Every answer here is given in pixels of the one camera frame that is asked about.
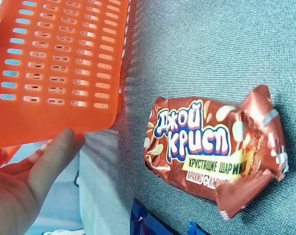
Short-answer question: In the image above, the person's left hand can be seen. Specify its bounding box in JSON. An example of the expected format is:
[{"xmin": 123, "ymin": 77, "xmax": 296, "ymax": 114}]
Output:
[{"xmin": 0, "ymin": 128, "xmax": 86, "ymax": 235}]

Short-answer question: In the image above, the orange perforated plastic basket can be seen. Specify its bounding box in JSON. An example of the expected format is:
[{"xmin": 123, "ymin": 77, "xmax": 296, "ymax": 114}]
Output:
[{"xmin": 0, "ymin": 0, "xmax": 140, "ymax": 169}]

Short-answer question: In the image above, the blue snack packet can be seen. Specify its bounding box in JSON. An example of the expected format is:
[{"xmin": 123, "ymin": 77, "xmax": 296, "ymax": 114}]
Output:
[
  {"xmin": 129, "ymin": 199, "xmax": 150, "ymax": 235},
  {"xmin": 186, "ymin": 221, "xmax": 205, "ymax": 235}
]

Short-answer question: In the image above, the brown snack packet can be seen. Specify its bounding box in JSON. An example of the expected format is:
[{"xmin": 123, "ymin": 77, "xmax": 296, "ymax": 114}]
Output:
[{"xmin": 143, "ymin": 84, "xmax": 290, "ymax": 219}]

